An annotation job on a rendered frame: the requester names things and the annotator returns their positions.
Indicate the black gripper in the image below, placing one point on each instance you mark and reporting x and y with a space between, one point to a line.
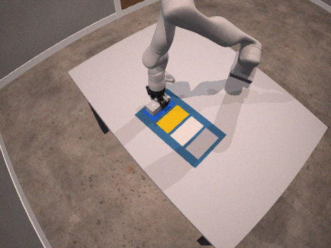
160 97

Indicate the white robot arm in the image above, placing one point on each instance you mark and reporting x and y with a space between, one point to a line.
183 13

